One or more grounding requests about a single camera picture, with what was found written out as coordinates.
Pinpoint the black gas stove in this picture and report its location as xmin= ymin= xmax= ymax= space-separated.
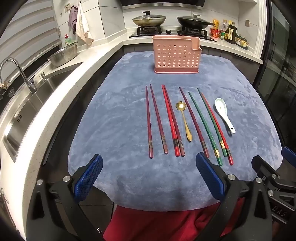
xmin=129 ymin=24 xmax=218 ymax=42

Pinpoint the purple hanging cloth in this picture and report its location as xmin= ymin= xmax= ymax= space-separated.
xmin=68 ymin=6 xmax=79 ymax=34

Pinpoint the black range hood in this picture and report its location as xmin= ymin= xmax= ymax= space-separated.
xmin=120 ymin=0 xmax=207 ymax=8

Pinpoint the chrome faucet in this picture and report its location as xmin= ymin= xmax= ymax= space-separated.
xmin=0 ymin=58 xmax=37 ymax=94

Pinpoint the pink perforated utensil holder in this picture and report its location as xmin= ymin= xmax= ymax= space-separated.
xmin=152 ymin=35 xmax=202 ymax=75

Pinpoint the white ceramic spoon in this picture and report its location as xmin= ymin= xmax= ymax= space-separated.
xmin=215 ymin=98 xmax=236 ymax=134

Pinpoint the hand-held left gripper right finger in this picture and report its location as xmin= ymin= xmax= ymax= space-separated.
xmin=195 ymin=152 xmax=273 ymax=241

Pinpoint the red clothing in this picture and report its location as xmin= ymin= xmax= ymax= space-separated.
xmin=103 ymin=197 xmax=245 ymax=241

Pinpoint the white kitchen countertop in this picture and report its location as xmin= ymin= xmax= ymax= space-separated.
xmin=0 ymin=22 xmax=264 ymax=241

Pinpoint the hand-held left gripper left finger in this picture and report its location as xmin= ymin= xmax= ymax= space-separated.
xmin=26 ymin=153 xmax=109 ymax=241

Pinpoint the gold flower spoon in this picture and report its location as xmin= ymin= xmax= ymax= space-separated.
xmin=176 ymin=100 xmax=193 ymax=142

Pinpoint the black wok with lid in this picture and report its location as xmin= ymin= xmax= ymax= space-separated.
xmin=177 ymin=14 xmax=215 ymax=30

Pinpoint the stainless steel colander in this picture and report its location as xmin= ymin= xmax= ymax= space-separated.
xmin=48 ymin=42 xmax=78 ymax=67

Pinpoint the purple chopstick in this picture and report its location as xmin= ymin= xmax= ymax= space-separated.
xmin=149 ymin=84 xmax=168 ymax=155
xmin=179 ymin=87 xmax=210 ymax=158
xmin=145 ymin=86 xmax=153 ymax=159

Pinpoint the beige wok with lid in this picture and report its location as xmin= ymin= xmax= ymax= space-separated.
xmin=132 ymin=11 xmax=166 ymax=27

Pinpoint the blue-grey plush mat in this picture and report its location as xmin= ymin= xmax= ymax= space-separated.
xmin=67 ymin=52 xmax=284 ymax=212

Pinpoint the grey window blind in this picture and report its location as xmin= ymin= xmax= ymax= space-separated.
xmin=0 ymin=0 xmax=62 ymax=67

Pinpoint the dark glass door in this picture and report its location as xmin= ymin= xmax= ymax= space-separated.
xmin=254 ymin=0 xmax=296 ymax=149

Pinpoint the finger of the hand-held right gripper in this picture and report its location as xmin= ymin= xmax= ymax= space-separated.
xmin=282 ymin=146 xmax=296 ymax=164
xmin=251 ymin=155 xmax=281 ymax=186

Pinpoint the white hanging cloth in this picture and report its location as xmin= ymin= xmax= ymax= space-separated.
xmin=75 ymin=2 xmax=94 ymax=45

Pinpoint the dark soy sauce bottle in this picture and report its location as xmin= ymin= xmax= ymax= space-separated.
xmin=225 ymin=25 xmax=237 ymax=44

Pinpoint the stainless steel sink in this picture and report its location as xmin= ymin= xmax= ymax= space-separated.
xmin=0 ymin=61 xmax=85 ymax=163

